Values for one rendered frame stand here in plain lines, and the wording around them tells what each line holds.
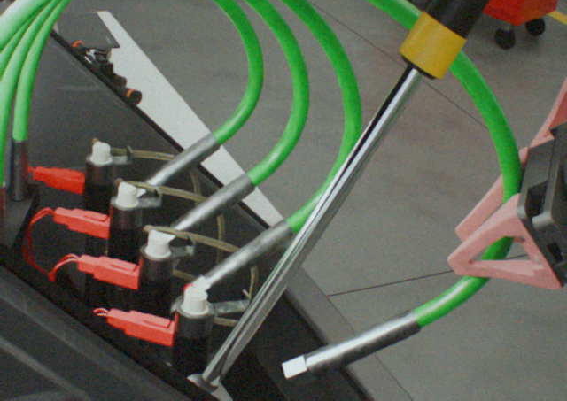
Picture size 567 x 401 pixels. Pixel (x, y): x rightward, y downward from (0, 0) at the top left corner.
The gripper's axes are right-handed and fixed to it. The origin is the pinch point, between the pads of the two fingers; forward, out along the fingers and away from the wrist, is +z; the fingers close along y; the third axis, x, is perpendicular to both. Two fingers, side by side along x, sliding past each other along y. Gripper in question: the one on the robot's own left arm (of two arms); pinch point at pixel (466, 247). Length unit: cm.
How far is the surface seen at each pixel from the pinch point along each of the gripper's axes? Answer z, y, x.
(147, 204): 29.4, -11.4, -7.3
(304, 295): 36.4, -27.7, 16.4
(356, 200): 149, -207, 104
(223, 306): 19.9, -0.3, -2.3
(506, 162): -5.8, -0.5, -4.5
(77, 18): 82, -82, -12
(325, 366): 10.5, 6.2, 1.0
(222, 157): 49, -48, 7
